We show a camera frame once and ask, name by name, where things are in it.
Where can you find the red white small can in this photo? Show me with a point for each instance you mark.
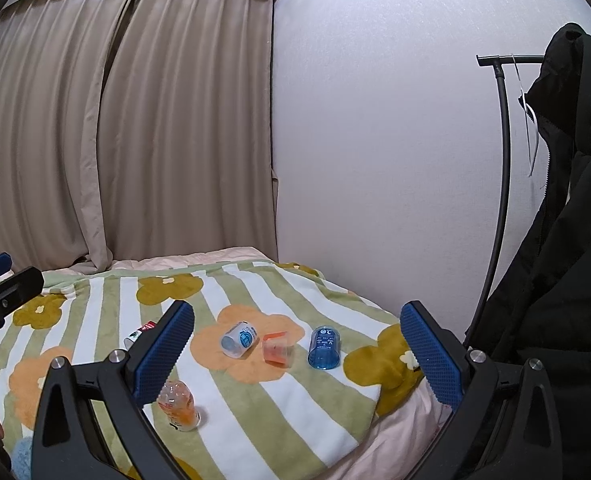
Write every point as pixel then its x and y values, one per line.
pixel 138 335

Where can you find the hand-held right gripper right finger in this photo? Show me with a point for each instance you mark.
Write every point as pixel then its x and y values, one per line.
pixel 433 355

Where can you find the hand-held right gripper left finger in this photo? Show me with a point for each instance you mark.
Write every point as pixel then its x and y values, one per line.
pixel 168 345

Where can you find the light blue fluffy cloth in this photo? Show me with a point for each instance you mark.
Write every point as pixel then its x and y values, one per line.
pixel 20 460

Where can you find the blue transparent cup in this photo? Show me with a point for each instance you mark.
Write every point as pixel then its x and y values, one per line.
pixel 324 347

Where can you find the orange transparent cup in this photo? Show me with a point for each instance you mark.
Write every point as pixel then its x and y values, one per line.
pixel 278 350

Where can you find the beige curtain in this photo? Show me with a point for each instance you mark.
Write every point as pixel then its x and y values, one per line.
pixel 190 120
pixel 40 135

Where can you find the white cup with blue print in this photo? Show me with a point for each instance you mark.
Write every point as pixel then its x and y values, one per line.
pixel 238 341

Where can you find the black coat rack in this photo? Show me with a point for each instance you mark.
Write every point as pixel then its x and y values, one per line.
pixel 501 160

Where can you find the orange drink bottle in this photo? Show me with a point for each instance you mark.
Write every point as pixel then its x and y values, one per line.
pixel 178 405

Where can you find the striped floral blanket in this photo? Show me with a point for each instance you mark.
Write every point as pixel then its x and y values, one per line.
pixel 275 400

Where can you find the black coat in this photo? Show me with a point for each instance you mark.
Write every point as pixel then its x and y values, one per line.
pixel 575 285

